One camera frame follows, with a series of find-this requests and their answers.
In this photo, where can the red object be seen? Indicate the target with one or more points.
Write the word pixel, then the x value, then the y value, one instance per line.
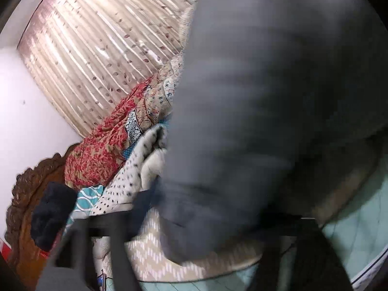
pixel 4 248

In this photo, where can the beige chevron blanket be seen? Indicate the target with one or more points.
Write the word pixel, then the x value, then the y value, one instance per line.
pixel 145 254

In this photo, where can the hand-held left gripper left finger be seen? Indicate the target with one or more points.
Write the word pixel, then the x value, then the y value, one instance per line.
pixel 100 227

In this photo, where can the dark navy cloth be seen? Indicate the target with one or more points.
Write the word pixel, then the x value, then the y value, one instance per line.
pixel 51 215

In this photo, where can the red floral quilt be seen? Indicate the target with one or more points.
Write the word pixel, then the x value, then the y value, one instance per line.
pixel 97 151

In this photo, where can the teal patterned cloth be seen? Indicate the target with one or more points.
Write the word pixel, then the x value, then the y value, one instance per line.
pixel 88 200

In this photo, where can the mint green bed sheet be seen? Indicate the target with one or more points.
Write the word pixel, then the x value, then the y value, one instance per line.
pixel 357 227

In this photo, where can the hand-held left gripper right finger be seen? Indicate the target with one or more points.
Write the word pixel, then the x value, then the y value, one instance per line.
pixel 303 248

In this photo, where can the large grey garment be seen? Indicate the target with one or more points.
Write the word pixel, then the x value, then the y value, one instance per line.
pixel 257 97

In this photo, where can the beige leaf print curtain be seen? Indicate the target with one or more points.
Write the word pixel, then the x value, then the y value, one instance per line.
pixel 91 51

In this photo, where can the carved wooden headboard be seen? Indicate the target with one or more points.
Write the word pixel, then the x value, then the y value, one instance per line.
pixel 24 218

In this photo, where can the blue cloth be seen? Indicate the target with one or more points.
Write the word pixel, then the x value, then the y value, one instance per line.
pixel 164 122

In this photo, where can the patchwork floral quilt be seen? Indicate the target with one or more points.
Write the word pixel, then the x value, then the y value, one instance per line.
pixel 159 97

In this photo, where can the white dotted blanket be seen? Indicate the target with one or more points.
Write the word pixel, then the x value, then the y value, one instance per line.
pixel 127 175

